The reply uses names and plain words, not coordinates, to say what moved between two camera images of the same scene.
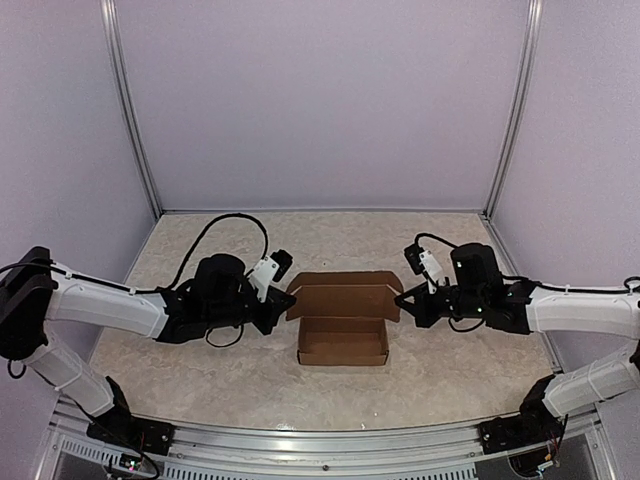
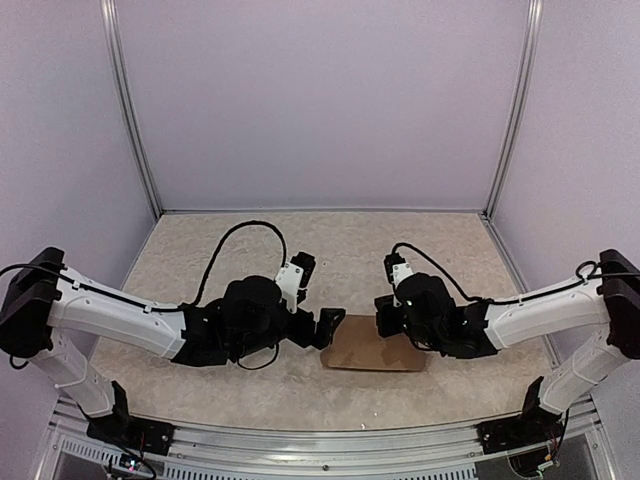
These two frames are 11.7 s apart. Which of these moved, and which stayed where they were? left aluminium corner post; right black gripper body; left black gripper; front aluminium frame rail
Moved: right black gripper body; left black gripper
Stayed: left aluminium corner post; front aluminium frame rail
